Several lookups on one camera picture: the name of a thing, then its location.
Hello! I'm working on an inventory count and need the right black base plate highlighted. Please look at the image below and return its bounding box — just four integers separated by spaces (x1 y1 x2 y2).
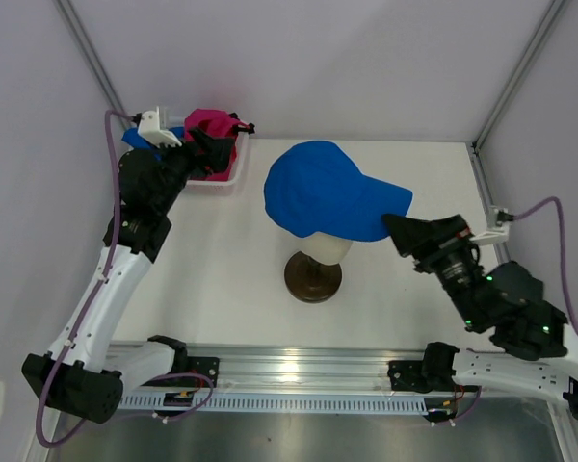
387 360 446 394

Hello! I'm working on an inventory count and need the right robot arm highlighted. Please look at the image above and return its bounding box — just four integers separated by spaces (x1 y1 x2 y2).
382 207 578 421

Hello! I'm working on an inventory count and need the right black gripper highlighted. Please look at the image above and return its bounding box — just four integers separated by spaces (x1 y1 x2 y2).
379 213 485 330

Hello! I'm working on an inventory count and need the white slotted cable duct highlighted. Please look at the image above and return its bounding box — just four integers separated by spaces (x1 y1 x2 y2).
118 391 428 416

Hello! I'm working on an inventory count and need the blue baseball cap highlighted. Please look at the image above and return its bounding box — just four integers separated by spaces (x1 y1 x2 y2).
263 141 413 243

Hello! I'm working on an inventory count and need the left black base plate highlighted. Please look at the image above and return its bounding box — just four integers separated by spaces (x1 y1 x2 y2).
173 356 221 388

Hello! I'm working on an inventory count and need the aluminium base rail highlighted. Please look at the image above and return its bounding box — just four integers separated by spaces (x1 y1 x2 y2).
43 340 567 397

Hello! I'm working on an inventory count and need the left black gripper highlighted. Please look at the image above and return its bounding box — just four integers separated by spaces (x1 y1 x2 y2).
147 127 234 214

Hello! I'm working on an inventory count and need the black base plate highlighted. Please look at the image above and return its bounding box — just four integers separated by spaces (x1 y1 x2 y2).
173 356 221 388
387 360 446 394

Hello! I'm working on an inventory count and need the white plastic basket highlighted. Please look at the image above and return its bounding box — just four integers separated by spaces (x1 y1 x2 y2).
184 134 250 195

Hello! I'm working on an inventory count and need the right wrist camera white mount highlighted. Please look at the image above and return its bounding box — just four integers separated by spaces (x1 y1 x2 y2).
471 206 514 246

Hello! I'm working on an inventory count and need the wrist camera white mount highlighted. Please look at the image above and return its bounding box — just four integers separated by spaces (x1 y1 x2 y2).
471 206 514 246
132 106 182 147

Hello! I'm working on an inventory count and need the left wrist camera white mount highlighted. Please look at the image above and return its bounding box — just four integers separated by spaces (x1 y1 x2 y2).
132 106 182 147

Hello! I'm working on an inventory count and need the pink baseball cap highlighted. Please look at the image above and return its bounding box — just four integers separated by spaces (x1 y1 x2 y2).
183 109 255 181

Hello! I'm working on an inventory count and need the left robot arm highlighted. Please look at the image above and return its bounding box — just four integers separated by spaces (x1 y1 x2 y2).
22 128 235 424

